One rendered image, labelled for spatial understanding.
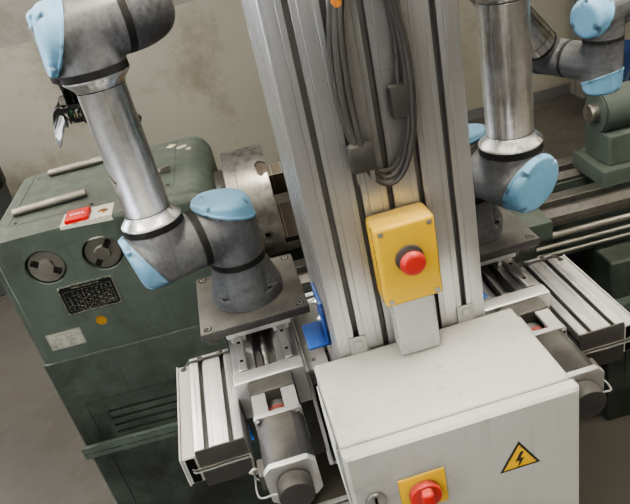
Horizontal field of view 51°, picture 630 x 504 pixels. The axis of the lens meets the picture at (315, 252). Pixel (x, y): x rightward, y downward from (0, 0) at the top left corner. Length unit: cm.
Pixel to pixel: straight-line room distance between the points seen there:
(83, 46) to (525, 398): 85
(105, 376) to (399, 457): 124
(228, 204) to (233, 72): 348
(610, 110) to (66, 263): 162
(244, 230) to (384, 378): 44
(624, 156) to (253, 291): 135
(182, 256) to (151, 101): 353
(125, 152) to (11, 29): 359
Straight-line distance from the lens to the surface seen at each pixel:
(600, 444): 258
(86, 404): 210
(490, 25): 117
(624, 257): 225
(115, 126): 118
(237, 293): 133
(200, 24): 464
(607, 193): 223
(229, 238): 127
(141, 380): 202
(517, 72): 119
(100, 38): 115
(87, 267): 182
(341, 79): 84
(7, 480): 315
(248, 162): 189
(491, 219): 141
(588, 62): 142
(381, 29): 87
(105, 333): 193
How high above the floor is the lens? 190
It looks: 30 degrees down
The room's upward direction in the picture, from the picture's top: 13 degrees counter-clockwise
